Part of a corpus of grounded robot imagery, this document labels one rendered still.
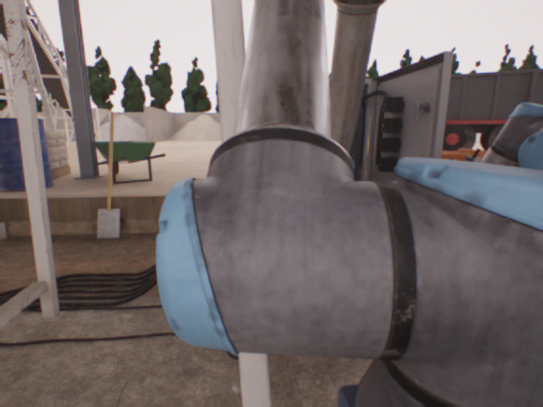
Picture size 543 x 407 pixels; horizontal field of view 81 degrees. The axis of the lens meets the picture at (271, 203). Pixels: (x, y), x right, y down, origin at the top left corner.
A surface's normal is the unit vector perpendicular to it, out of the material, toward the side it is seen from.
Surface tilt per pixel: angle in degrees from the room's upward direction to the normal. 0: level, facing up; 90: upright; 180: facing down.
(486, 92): 90
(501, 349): 96
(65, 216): 90
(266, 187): 47
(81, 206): 90
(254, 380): 81
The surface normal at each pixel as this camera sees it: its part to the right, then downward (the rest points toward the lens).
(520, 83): -0.47, 0.20
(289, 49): 0.09, -0.50
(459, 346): -0.08, 0.53
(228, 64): 0.08, 0.06
